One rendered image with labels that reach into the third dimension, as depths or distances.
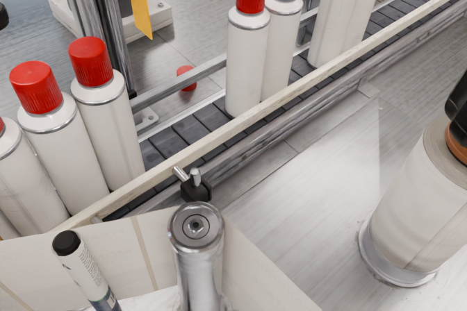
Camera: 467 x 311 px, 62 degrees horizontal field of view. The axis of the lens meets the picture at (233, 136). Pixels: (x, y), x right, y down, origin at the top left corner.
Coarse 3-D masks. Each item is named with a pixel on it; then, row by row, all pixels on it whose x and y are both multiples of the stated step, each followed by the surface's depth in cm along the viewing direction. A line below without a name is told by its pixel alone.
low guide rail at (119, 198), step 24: (432, 0) 75; (408, 24) 72; (360, 48) 64; (312, 72) 60; (288, 96) 57; (240, 120) 53; (192, 144) 50; (216, 144) 51; (168, 168) 47; (120, 192) 45
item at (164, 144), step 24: (408, 0) 81; (456, 0) 82; (384, 24) 75; (384, 48) 72; (336, 72) 65; (192, 120) 57; (216, 120) 57; (264, 120) 58; (144, 144) 54; (168, 144) 54; (144, 192) 49; (120, 216) 47
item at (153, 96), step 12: (312, 12) 62; (300, 24) 61; (216, 60) 53; (192, 72) 51; (204, 72) 52; (168, 84) 50; (180, 84) 50; (144, 96) 48; (156, 96) 49; (132, 108) 47; (144, 108) 49; (36, 156) 42
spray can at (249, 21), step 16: (240, 0) 44; (256, 0) 44; (240, 16) 45; (256, 16) 45; (240, 32) 46; (256, 32) 46; (240, 48) 48; (256, 48) 48; (240, 64) 49; (256, 64) 50; (240, 80) 51; (256, 80) 52; (240, 96) 54; (256, 96) 55; (240, 112) 56
